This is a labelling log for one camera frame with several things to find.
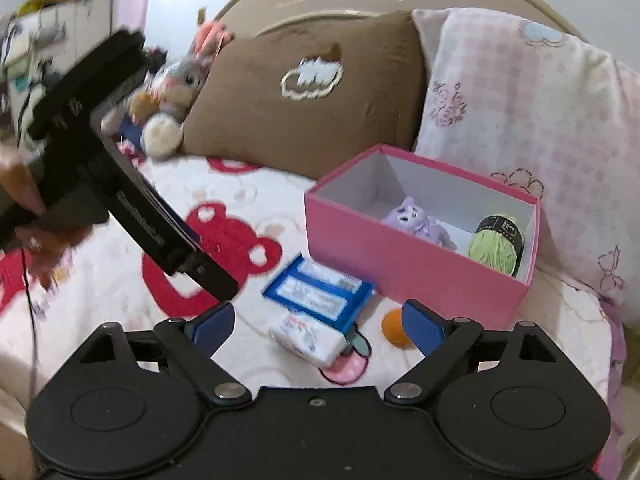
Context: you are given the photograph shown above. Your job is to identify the orange ball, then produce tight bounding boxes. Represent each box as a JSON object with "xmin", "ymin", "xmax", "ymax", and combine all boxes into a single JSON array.
[{"xmin": 381, "ymin": 308, "xmax": 416, "ymax": 348}]

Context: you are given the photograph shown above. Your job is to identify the white tissue packet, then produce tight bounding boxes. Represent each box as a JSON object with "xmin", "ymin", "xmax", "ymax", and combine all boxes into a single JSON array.
[{"xmin": 269, "ymin": 310, "xmax": 348, "ymax": 367}]

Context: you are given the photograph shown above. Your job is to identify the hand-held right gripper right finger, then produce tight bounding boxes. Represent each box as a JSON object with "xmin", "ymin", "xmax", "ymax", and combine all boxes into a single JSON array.
[{"xmin": 382, "ymin": 299, "xmax": 556, "ymax": 406}]

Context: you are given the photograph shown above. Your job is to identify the pink checked pillow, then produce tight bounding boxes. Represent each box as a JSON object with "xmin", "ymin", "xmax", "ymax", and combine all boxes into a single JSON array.
[{"xmin": 412, "ymin": 7, "xmax": 640, "ymax": 306}]

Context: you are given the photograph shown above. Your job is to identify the green yarn ball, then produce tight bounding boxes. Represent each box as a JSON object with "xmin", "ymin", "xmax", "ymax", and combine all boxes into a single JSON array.
[{"xmin": 466, "ymin": 213, "xmax": 528, "ymax": 277}]

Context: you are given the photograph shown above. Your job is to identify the black cable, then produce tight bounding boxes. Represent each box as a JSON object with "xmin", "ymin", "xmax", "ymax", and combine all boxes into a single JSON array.
[{"xmin": 20, "ymin": 247, "xmax": 42, "ymax": 391}]

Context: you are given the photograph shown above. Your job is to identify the person's left hand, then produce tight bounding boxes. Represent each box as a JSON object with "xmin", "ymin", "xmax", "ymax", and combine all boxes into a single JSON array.
[{"xmin": 0, "ymin": 147, "xmax": 94, "ymax": 286}]

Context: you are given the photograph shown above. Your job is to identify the brown pillow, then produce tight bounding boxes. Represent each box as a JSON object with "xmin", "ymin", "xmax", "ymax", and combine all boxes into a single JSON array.
[{"xmin": 181, "ymin": 10, "xmax": 427, "ymax": 181}]

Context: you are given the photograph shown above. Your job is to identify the grey bunny plush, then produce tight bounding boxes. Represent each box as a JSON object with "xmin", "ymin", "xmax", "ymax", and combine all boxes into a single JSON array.
[{"xmin": 127, "ymin": 20, "xmax": 236, "ymax": 158}]

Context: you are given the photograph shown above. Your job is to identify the purple frilled bedsheet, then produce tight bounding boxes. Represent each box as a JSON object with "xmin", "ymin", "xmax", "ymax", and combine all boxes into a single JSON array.
[{"xmin": 606, "ymin": 307, "xmax": 628, "ymax": 403}]

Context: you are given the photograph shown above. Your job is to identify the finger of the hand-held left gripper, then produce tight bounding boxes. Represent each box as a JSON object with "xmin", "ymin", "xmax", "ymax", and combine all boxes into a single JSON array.
[{"xmin": 170, "ymin": 245, "xmax": 240, "ymax": 305}]

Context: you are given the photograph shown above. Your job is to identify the white cabinet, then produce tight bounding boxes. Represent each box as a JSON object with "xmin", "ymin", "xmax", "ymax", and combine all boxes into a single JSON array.
[{"xmin": 0, "ymin": 0, "xmax": 120, "ymax": 128}]

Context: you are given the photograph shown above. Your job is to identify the purple plush toy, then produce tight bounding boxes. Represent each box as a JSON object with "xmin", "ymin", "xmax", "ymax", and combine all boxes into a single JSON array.
[{"xmin": 380, "ymin": 196, "xmax": 458, "ymax": 248}]

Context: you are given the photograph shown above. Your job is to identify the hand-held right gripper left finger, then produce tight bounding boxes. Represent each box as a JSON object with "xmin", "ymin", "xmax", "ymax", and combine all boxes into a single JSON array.
[{"xmin": 80, "ymin": 302, "xmax": 253, "ymax": 408}]

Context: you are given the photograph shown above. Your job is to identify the bear printed blanket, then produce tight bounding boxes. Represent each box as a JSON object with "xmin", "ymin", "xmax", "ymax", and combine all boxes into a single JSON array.
[{"xmin": 0, "ymin": 155, "xmax": 616, "ymax": 411}]

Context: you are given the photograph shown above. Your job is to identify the blue wet wipes packet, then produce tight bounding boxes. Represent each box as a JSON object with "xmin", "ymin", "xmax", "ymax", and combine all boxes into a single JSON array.
[{"xmin": 261, "ymin": 254, "xmax": 376, "ymax": 333}]

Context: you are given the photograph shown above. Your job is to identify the pink cardboard box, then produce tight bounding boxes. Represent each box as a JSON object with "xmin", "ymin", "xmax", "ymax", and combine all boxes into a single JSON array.
[{"xmin": 304, "ymin": 143, "xmax": 542, "ymax": 331}]

